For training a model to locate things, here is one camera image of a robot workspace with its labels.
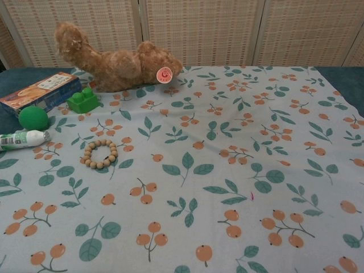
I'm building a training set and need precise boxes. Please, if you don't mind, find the wooden bead bracelet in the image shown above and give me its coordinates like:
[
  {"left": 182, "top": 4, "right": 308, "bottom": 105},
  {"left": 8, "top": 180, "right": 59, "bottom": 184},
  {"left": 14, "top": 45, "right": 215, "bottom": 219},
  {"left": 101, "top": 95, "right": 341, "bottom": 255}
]
[{"left": 84, "top": 139, "right": 118, "bottom": 171}]

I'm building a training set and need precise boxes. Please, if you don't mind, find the floral leaf fruit tablecloth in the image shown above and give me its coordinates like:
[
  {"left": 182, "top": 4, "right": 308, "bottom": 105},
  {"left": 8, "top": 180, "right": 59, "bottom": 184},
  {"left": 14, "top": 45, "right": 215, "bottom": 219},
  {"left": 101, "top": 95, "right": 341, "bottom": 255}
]
[{"left": 0, "top": 65, "right": 364, "bottom": 273}]

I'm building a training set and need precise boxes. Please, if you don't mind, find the round red hang tag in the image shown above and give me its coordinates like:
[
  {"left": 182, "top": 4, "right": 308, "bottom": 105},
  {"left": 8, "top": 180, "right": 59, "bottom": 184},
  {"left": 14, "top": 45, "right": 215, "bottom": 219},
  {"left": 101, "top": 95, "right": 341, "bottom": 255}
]
[{"left": 156, "top": 66, "right": 173, "bottom": 84}]

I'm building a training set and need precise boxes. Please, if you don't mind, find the brown teddy bear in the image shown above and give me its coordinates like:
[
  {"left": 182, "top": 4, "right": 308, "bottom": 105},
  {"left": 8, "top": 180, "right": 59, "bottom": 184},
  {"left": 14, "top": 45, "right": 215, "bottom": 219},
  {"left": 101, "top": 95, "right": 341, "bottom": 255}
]
[{"left": 53, "top": 21, "right": 184, "bottom": 93}]

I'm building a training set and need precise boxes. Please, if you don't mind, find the green toy building block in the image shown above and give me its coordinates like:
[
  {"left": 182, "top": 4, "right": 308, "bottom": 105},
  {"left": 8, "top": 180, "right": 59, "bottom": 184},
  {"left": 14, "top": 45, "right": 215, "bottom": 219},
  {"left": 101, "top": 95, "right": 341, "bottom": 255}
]
[{"left": 67, "top": 87, "right": 99, "bottom": 114}]

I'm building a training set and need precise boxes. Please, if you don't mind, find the woven bamboo screen panel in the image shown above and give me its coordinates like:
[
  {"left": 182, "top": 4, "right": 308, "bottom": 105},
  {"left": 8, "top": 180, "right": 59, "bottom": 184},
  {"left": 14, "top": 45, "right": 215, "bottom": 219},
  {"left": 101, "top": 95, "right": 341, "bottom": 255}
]
[
  {"left": 5, "top": 0, "right": 144, "bottom": 69},
  {"left": 253, "top": 0, "right": 364, "bottom": 68},
  {"left": 344, "top": 42, "right": 364, "bottom": 68},
  {"left": 0, "top": 0, "right": 23, "bottom": 69},
  {"left": 142, "top": 0, "right": 264, "bottom": 68}
]

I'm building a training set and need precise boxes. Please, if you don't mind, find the green ball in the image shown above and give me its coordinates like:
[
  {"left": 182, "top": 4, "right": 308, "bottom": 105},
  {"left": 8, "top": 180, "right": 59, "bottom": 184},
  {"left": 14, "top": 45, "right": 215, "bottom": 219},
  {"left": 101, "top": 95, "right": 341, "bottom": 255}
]
[{"left": 18, "top": 106, "right": 49, "bottom": 132}]

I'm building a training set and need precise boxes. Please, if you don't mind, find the blue orange biscuit box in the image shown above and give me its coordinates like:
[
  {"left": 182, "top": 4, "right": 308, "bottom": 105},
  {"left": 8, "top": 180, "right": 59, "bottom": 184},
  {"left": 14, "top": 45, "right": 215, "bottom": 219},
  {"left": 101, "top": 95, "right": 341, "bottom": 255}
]
[{"left": 0, "top": 72, "right": 81, "bottom": 117}]

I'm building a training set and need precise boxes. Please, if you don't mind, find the white green tube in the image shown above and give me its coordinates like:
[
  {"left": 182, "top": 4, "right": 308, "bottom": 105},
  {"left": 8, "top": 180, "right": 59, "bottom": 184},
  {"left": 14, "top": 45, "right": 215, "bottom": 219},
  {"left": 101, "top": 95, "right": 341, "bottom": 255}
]
[{"left": 0, "top": 130, "right": 51, "bottom": 153}]

